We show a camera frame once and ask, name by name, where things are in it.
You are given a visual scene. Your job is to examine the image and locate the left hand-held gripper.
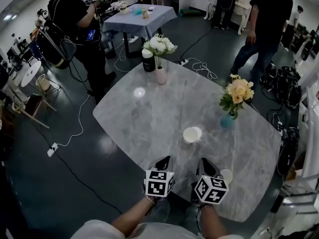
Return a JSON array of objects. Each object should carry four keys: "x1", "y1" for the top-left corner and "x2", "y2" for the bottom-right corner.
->
[{"x1": 143, "y1": 155, "x2": 175, "y2": 199}]

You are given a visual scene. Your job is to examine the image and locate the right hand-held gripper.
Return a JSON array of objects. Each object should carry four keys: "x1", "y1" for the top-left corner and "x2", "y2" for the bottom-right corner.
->
[{"x1": 190, "y1": 157, "x2": 230, "y2": 206}]

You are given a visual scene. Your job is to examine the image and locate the person's right forearm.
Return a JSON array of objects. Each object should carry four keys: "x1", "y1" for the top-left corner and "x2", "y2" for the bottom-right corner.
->
[{"x1": 199, "y1": 204, "x2": 227, "y2": 238}]

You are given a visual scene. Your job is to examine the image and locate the person's left forearm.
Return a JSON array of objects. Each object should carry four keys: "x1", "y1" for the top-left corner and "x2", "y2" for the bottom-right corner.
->
[{"x1": 111, "y1": 197, "x2": 157, "y2": 236}]

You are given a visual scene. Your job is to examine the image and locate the person's legs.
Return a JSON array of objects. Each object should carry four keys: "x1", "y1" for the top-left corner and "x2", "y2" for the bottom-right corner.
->
[{"x1": 149, "y1": 193, "x2": 200, "y2": 224}]

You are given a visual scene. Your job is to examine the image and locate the blue vase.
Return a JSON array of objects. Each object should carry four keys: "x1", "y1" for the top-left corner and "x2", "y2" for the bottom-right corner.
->
[{"x1": 220, "y1": 115, "x2": 235, "y2": 129}]

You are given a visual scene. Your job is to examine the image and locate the person's white shirt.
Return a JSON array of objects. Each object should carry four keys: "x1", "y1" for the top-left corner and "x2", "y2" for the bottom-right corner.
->
[{"x1": 71, "y1": 219, "x2": 245, "y2": 239}]

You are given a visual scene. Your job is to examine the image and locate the yellow flower bouquet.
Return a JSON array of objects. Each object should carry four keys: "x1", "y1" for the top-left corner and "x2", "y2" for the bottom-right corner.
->
[{"x1": 218, "y1": 73, "x2": 255, "y2": 120}]

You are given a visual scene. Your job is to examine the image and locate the cardboard box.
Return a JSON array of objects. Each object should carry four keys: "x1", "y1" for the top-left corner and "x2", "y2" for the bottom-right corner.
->
[{"x1": 285, "y1": 152, "x2": 306, "y2": 181}]

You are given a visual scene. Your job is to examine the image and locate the black bottle white lid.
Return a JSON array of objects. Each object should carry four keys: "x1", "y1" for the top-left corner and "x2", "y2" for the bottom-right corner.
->
[{"x1": 141, "y1": 48, "x2": 157, "y2": 73}]

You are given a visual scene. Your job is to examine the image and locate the white flower bouquet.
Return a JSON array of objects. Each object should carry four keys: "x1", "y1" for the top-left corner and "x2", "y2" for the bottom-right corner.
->
[{"x1": 142, "y1": 33, "x2": 178, "y2": 67}]

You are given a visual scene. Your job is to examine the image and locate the wooden chair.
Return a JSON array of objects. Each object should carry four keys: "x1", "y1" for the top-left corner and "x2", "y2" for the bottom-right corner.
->
[{"x1": 11, "y1": 93, "x2": 58, "y2": 129}]

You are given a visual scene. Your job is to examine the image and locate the cloth-covered table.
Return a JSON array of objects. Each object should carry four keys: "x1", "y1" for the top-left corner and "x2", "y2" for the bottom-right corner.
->
[{"x1": 102, "y1": 4, "x2": 178, "y2": 58}]

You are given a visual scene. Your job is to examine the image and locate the beige waste bin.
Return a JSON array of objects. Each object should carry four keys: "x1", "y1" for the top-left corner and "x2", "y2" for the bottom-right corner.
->
[{"x1": 35, "y1": 73, "x2": 51, "y2": 91}]

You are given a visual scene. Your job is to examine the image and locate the green rolled mat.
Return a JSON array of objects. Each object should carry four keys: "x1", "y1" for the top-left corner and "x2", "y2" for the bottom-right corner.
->
[{"x1": 179, "y1": 8, "x2": 202, "y2": 17}]

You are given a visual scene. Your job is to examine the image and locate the backpack with reflective stripe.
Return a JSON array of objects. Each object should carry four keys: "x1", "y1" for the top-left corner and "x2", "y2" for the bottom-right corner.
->
[{"x1": 34, "y1": 21, "x2": 77, "y2": 70}]

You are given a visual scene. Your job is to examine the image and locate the round white table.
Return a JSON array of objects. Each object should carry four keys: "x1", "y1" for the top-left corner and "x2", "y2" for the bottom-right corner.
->
[{"x1": 20, "y1": 60, "x2": 42, "y2": 88}]

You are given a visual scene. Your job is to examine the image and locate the white flower arrangement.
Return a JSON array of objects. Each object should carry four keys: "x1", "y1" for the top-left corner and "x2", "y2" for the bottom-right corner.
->
[{"x1": 110, "y1": 0, "x2": 129, "y2": 14}]

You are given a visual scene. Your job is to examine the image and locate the white dressing table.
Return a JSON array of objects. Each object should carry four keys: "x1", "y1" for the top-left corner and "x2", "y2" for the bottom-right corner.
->
[{"x1": 204, "y1": 0, "x2": 252, "y2": 36}]

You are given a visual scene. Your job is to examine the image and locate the black power cable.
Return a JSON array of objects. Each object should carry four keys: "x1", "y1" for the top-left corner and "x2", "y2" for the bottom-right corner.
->
[{"x1": 53, "y1": 153, "x2": 123, "y2": 214}]

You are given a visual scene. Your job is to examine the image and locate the white power cable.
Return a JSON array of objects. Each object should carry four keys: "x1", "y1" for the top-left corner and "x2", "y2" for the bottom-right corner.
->
[{"x1": 57, "y1": 93, "x2": 91, "y2": 147}]

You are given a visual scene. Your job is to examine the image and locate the coiled white cable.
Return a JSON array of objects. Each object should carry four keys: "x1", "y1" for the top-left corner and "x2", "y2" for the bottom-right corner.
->
[{"x1": 191, "y1": 57, "x2": 218, "y2": 81}]

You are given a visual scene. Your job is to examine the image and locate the white steel frame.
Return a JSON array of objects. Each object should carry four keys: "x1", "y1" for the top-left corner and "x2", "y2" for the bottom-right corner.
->
[{"x1": 279, "y1": 78, "x2": 319, "y2": 234}]

